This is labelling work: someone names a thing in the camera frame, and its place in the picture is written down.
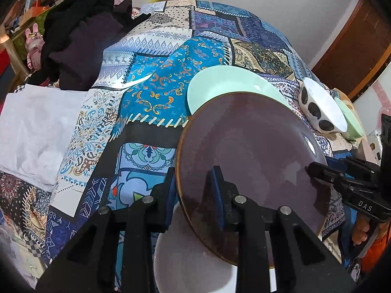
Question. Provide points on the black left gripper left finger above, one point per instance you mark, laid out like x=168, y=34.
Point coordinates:
x=88, y=261

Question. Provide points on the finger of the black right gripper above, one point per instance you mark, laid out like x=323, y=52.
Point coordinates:
x=332, y=172

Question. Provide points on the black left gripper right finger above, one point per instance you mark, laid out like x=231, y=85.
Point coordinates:
x=301, y=261

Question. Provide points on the white plate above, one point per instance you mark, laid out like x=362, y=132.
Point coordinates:
x=183, y=264

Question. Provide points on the white bowl with black spots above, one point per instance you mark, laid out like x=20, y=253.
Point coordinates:
x=320, y=108

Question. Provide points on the dark brown plate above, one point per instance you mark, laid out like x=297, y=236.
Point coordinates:
x=263, y=148

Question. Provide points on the mint green bowl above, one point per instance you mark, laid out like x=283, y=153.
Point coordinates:
x=354, y=129

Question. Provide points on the right hand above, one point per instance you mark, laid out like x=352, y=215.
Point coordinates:
x=360, y=229

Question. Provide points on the brown wooden door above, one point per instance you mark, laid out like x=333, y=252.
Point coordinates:
x=358, y=53

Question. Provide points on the blue patchwork tablecloth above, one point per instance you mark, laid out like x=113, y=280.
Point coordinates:
x=116, y=154

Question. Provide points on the white folded cloth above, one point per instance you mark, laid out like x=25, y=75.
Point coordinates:
x=37, y=124

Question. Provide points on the mint green plate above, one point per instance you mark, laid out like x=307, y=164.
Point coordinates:
x=222, y=79

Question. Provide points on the pink bunny toy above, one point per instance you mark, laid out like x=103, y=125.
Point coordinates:
x=34, y=44

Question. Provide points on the black clothing pile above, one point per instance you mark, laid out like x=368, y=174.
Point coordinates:
x=76, y=32

